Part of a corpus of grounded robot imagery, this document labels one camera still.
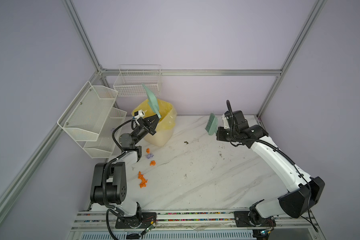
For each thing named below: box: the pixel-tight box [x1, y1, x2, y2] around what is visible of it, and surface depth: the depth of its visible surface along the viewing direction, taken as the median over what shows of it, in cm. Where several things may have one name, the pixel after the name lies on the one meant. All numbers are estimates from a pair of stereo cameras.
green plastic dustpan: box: [142, 83, 162, 119], surface depth 73 cm
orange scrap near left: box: [138, 171, 148, 189], surface depth 88 cm
